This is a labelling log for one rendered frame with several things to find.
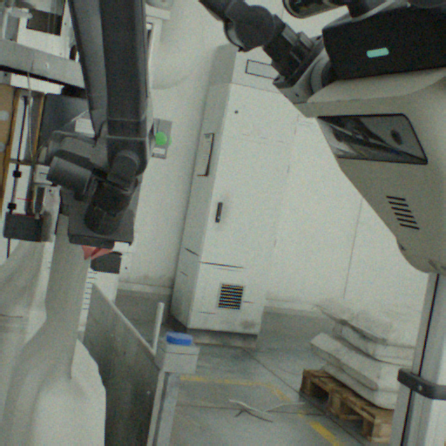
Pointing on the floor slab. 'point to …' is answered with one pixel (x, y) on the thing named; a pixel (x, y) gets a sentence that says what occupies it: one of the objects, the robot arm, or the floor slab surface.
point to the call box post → (166, 408)
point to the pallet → (348, 404)
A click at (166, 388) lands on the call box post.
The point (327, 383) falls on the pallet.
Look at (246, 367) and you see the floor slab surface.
